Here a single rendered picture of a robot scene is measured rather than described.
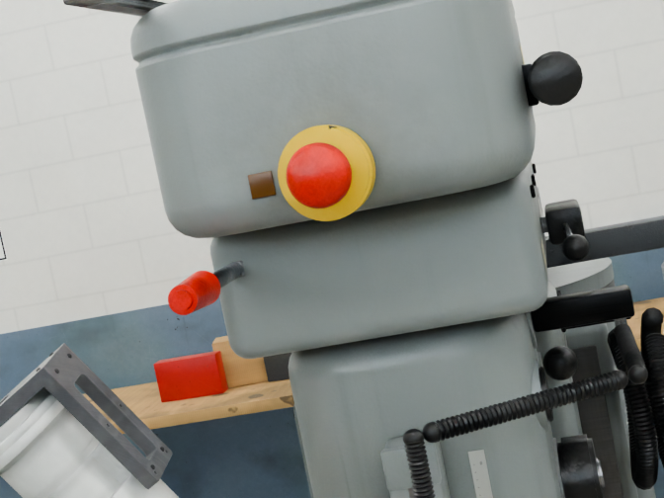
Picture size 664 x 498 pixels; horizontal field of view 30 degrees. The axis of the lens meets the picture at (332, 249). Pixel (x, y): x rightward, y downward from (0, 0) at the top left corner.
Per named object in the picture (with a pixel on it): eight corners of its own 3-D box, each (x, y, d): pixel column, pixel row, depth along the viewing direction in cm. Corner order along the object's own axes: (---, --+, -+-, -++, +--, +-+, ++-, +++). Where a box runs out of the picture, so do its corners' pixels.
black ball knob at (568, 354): (581, 380, 106) (575, 347, 106) (546, 386, 107) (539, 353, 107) (580, 373, 109) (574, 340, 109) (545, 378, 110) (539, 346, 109)
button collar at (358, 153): (379, 211, 77) (362, 117, 76) (288, 229, 78) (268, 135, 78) (383, 208, 79) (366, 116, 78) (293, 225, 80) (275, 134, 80)
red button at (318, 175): (354, 203, 74) (341, 137, 74) (290, 215, 75) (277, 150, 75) (362, 199, 77) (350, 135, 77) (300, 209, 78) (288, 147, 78)
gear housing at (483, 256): (556, 311, 87) (531, 172, 87) (227, 367, 92) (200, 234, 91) (551, 252, 120) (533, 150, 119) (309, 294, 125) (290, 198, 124)
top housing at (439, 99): (541, 179, 77) (494, -78, 76) (146, 253, 82) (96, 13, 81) (540, 147, 123) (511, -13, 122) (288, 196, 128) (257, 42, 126)
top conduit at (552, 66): (587, 100, 79) (577, 45, 79) (522, 113, 80) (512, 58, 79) (569, 98, 123) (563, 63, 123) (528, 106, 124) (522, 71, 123)
